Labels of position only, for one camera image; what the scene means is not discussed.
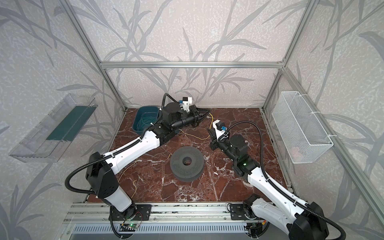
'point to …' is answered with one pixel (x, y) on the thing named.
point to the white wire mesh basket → (304, 138)
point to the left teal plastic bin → (139, 111)
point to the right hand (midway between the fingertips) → (209, 124)
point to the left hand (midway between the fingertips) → (213, 107)
